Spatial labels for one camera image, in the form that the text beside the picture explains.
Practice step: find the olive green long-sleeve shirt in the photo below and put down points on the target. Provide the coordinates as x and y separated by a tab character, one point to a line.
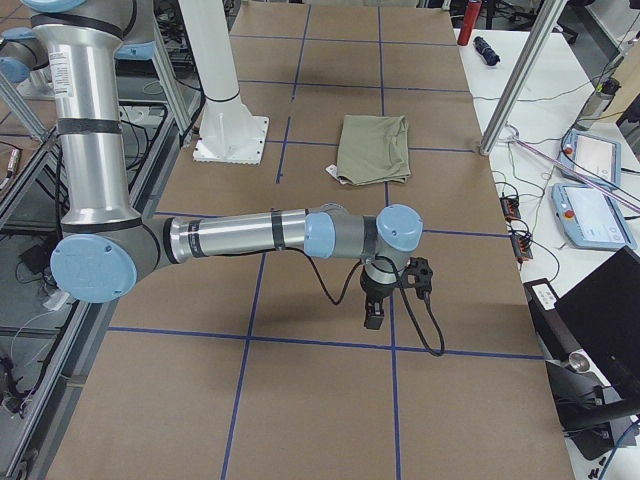
373	149

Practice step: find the clear water bottle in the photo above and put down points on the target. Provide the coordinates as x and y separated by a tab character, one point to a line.
597	103

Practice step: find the near teach pendant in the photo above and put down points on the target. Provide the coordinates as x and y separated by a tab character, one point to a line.
590	219

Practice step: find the aluminium frame post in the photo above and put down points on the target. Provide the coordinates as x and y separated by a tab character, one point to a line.
548	15

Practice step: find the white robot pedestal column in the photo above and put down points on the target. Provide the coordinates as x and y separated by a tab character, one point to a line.
208	35

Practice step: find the teach pendant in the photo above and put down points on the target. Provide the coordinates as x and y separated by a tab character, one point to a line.
590	219
591	156

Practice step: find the brown table mat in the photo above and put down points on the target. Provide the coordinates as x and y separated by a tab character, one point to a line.
241	368

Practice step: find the white paper shirt tag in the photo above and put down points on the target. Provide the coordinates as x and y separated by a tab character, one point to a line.
332	170

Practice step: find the black laptop computer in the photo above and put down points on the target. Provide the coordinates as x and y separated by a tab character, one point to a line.
599	315

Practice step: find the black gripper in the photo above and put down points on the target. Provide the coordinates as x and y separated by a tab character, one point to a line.
372	291

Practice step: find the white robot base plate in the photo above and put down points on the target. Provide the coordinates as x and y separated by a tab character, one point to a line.
231	141

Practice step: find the red cylinder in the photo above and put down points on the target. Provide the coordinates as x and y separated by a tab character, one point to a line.
470	17

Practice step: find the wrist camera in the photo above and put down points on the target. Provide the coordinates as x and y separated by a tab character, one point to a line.
417	275

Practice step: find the folded dark blue umbrella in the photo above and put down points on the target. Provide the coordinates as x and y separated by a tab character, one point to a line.
487	53

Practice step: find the far teach pendant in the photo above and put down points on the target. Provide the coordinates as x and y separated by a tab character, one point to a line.
591	156

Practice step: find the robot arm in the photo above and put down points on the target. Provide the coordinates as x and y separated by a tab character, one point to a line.
21	54
212	206

